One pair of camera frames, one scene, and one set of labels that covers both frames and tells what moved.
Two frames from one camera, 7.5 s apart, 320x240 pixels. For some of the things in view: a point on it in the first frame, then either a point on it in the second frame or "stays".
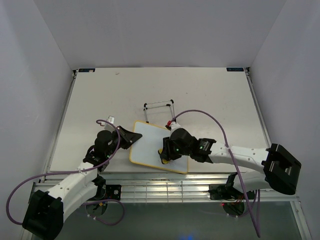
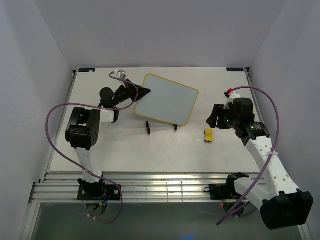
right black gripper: (167, 153) → (218, 110)
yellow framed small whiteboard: (145, 150) → (167, 100)
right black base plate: (222, 191) stays
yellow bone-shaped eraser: (163, 161) → (208, 134)
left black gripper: (129, 137) → (129, 86)
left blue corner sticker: (86, 70) stays
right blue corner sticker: (235, 69) stays
